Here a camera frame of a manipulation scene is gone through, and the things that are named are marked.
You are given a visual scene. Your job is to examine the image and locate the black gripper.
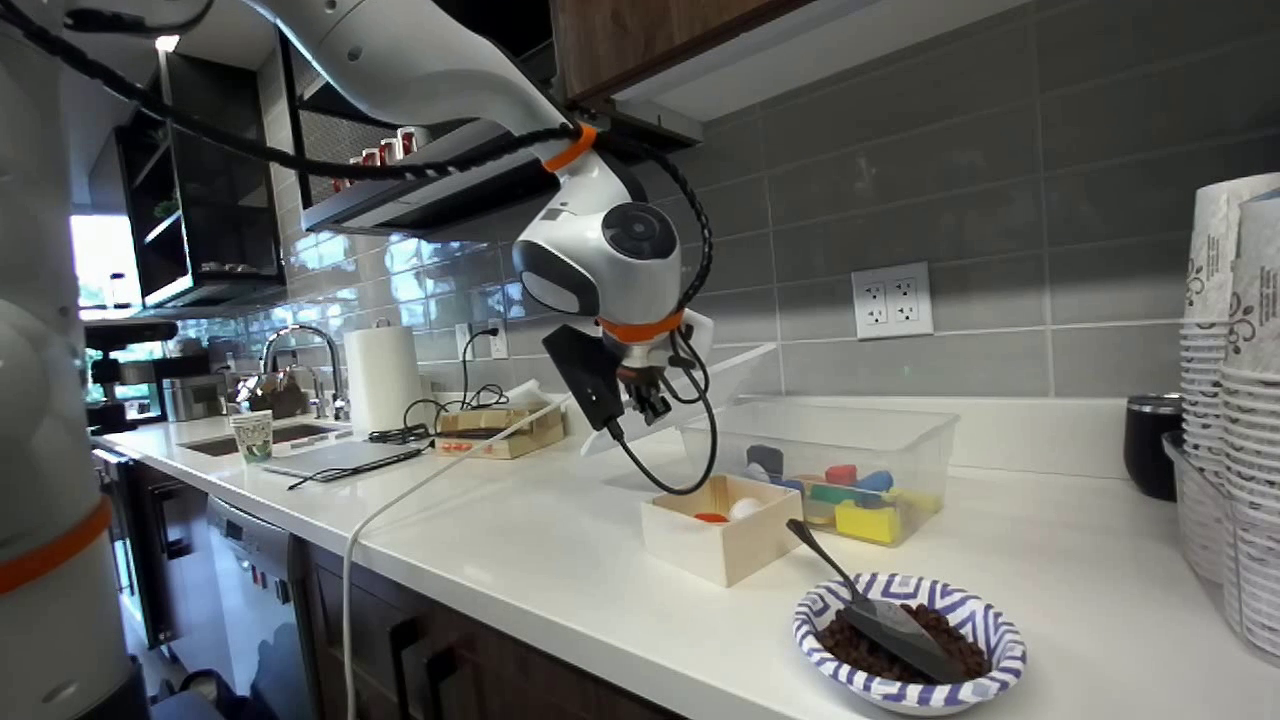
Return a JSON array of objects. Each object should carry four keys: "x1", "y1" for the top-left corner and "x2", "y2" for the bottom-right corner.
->
[{"x1": 540, "y1": 318, "x2": 680, "y2": 436}]

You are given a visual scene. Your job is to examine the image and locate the clear plastic tote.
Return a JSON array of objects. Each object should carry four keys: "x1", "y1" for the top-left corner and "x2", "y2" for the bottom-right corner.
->
[{"x1": 716, "y1": 395, "x2": 963, "y2": 552}]

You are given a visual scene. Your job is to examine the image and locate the blue grey toy piece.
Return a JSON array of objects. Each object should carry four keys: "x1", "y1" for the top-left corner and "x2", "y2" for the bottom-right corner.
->
[{"x1": 745, "y1": 440, "x2": 805, "y2": 490}]

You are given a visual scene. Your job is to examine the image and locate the wooden tray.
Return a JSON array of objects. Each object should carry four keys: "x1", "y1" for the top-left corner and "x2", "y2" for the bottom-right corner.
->
[{"x1": 434, "y1": 376, "x2": 578, "y2": 464}]

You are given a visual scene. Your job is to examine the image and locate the light wooden box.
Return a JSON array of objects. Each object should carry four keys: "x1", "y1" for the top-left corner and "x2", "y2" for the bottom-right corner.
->
[{"x1": 637, "y1": 472, "x2": 810, "y2": 591}]

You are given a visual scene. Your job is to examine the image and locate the yellow block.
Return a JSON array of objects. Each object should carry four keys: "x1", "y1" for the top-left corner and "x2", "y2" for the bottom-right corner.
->
[{"x1": 831, "y1": 490, "x2": 912, "y2": 547}]

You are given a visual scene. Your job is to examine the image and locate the white paper towel roll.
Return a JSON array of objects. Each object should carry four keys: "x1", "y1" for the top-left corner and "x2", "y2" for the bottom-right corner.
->
[{"x1": 340, "y1": 324, "x2": 427, "y2": 436}]

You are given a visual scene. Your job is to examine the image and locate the grey flat tray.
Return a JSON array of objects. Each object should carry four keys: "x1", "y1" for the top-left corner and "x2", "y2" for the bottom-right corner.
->
[{"x1": 261, "y1": 436, "x2": 434, "y2": 489}]

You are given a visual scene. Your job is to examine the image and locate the dark wooden lower cabinet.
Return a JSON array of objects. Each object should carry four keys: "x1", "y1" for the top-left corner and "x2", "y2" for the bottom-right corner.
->
[{"x1": 299, "y1": 536, "x2": 688, "y2": 720}]

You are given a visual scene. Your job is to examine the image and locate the brown coffee grounds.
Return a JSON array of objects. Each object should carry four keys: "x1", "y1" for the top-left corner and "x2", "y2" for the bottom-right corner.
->
[{"x1": 816, "y1": 601, "x2": 995, "y2": 687}]

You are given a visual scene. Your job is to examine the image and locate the large chrome faucet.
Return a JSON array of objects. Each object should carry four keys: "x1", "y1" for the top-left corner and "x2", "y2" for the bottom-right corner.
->
[{"x1": 265, "y1": 318, "x2": 353, "y2": 425}]

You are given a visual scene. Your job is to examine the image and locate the dark metal scoop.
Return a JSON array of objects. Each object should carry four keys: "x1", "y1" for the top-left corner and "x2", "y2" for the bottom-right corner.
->
[{"x1": 783, "y1": 515, "x2": 970, "y2": 683}]

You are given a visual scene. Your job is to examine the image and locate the brown wooden upper cabinet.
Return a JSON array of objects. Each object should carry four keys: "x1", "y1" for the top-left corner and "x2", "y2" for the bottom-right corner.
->
[{"x1": 549, "y1": 0, "x2": 810, "y2": 104}]

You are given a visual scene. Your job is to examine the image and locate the green printed paper cup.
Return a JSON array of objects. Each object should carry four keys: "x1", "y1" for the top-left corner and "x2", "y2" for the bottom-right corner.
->
[{"x1": 232, "y1": 408, "x2": 280, "y2": 468}]

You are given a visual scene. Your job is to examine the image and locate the blue patterned paper plate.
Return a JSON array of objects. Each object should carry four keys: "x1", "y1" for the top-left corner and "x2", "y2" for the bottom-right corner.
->
[{"x1": 789, "y1": 566, "x2": 1033, "y2": 720}]

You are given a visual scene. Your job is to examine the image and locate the stainless dishwasher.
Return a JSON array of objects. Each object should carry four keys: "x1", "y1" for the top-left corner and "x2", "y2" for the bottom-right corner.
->
[{"x1": 198, "y1": 494, "x2": 322, "y2": 720}]

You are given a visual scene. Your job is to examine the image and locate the black tumbler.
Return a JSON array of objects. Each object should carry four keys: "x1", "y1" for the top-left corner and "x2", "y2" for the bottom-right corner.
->
[{"x1": 1121, "y1": 386, "x2": 1188, "y2": 503}]

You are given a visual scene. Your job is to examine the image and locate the black coffee machine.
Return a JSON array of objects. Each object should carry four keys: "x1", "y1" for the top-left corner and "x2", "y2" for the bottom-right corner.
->
[{"x1": 78, "y1": 311, "x2": 225, "y2": 436}]

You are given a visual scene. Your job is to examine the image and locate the tall paper cup stack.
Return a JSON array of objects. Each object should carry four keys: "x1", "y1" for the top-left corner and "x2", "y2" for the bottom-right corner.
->
[{"x1": 1175, "y1": 168, "x2": 1280, "y2": 591}]

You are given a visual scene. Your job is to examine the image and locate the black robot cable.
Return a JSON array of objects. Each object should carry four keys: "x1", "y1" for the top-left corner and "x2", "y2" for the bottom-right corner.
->
[{"x1": 0, "y1": 0, "x2": 723, "y2": 498}]

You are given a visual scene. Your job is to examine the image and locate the small white wall outlet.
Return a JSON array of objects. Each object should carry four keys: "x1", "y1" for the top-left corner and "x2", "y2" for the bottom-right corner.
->
[{"x1": 449, "y1": 318, "x2": 511, "y2": 365}]

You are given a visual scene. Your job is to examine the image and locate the white power cable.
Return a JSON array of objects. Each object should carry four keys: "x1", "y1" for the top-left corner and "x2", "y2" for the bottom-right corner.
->
[{"x1": 335, "y1": 392, "x2": 592, "y2": 720}]

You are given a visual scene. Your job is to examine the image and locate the white four-socket wall outlet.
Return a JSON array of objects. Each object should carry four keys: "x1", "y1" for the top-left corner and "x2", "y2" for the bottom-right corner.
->
[{"x1": 850, "y1": 261, "x2": 937, "y2": 344}]

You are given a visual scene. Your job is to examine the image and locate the black open wall shelf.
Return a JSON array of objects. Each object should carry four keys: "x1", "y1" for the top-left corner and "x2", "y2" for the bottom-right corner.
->
[{"x1": 108, "y1": 52, "x2": 294, "y2": 315}]

